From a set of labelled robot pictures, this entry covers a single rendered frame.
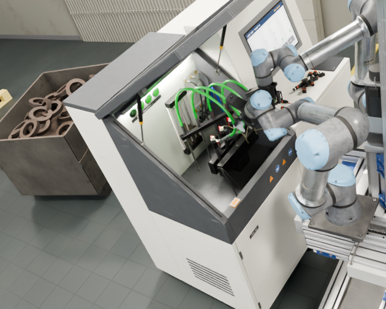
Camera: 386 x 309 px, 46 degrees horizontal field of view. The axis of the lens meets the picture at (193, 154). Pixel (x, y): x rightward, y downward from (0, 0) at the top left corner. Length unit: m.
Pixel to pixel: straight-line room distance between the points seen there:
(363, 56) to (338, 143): 0.84
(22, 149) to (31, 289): 1.11
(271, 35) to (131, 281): 1.92
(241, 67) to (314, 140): 1.23
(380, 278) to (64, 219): 2.92
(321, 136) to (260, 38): 1.37
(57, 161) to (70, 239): 0.65
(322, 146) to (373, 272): 0.69
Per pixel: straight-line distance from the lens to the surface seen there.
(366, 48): 2.16
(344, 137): 1.41
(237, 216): 2.24
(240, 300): 2.79
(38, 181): 4.23
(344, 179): 1.79
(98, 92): 2.35
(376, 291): 2.74
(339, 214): 1.90
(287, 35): 2.87
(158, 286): 3.30
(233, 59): 2.49
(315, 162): 1.39
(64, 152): 3.79
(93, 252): 3.75
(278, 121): 1.76
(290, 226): 2.77
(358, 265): 1.93
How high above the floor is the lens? 2.53
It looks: 38 degrees down
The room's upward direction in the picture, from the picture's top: 21 degrees counter-clockwise
